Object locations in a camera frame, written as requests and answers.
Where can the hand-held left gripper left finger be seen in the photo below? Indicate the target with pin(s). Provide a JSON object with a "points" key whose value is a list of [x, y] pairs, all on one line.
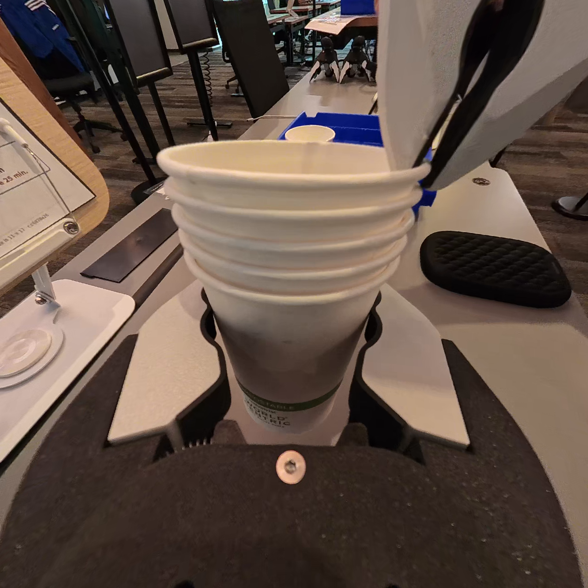
{"points": [[170, 367]]}

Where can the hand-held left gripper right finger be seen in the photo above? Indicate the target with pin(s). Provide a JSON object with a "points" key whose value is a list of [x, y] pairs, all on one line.
{"points": [[413, 372]]}

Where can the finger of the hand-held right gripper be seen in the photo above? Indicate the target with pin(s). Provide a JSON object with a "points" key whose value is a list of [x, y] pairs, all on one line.
{"points": [[551, 55], [413, 69]]}

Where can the blue plastic bin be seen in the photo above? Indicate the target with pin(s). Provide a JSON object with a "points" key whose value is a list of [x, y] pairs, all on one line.
{"points": [[353, 124]]}

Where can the stack of white paper cups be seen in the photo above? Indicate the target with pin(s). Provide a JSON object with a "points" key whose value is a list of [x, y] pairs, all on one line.
{"points": [[294, 344]]}

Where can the black white hand tool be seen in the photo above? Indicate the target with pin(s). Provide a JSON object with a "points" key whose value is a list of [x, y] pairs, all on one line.
{"points": [[358, 59], [326, 59]]}

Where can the flat cardboard box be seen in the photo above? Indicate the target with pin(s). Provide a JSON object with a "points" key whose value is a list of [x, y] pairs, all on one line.
{"points": [[340, 25]]}

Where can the black rounded mesh object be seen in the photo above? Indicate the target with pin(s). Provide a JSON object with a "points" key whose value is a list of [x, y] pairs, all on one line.
{"points": [[496, 268]]}

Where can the black divider panel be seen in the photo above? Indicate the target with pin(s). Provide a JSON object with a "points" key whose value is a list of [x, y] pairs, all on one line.
{"points": [[248, 55]]}

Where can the black monitor floor stand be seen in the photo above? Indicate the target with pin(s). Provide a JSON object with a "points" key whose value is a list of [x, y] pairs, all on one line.
{"points": [[138, 190]]}

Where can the white printed instruction sheet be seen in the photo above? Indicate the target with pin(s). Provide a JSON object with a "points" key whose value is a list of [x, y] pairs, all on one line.
{"points": [[27, 206]]}

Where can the wooden sign board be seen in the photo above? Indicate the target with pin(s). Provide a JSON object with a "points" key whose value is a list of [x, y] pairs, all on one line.
{"points": [[55, 138]]}

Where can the black office chair base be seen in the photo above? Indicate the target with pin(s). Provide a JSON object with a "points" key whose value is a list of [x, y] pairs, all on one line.
{"points": [[85, 124]]}

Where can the black easel signboard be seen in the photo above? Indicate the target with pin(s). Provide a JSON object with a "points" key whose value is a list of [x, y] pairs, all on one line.
{"points": [[142, 36]]}

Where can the blue jacket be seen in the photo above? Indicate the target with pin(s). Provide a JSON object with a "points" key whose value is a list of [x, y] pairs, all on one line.
{"points": [[41, 32]]}

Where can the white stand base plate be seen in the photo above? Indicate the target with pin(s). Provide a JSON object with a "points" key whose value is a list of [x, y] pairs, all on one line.
{"points": [[92, 321]]}

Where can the black stanchion post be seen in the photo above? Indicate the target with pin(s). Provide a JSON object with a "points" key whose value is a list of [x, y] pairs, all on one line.
{"points": [[567, 206]]}

